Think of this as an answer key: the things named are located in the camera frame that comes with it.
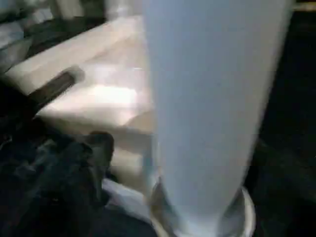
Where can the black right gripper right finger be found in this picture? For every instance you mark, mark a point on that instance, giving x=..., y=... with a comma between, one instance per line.
x=291, y=207

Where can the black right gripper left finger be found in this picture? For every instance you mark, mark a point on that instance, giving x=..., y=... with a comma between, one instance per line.
x=59, y=192

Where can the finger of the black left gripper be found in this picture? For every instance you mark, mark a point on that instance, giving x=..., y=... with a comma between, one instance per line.
x=59, y=88

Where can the white plastic table top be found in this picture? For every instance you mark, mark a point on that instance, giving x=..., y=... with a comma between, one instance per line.
x=108, y=98

